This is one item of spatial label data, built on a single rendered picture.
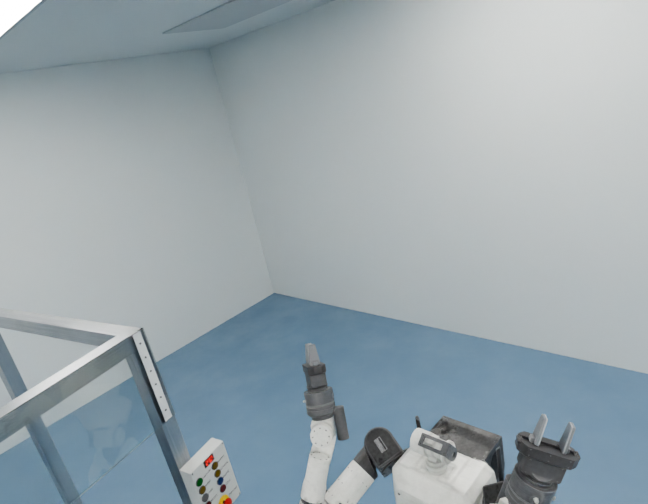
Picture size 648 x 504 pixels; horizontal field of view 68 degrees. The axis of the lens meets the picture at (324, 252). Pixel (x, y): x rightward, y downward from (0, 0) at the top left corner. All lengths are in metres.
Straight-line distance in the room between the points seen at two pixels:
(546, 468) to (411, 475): 0.49
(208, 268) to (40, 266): 1.67
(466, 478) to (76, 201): 4.09
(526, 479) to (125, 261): 4.36
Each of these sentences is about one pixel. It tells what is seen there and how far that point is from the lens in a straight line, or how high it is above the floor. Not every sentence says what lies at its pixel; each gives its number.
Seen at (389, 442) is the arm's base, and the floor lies 1.24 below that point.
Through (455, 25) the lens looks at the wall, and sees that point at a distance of 3.76.
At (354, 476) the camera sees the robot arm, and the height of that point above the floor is 1.18.
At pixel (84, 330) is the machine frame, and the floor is 1.70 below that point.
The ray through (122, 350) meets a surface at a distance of 1.66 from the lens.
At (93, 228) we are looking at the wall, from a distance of 4.91.
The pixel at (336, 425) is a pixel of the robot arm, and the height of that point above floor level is 1.36.
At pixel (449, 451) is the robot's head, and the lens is 1.43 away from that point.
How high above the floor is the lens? 2.32
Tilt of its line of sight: 19 degrees down
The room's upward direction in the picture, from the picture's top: 13 degrees counter-clockwise
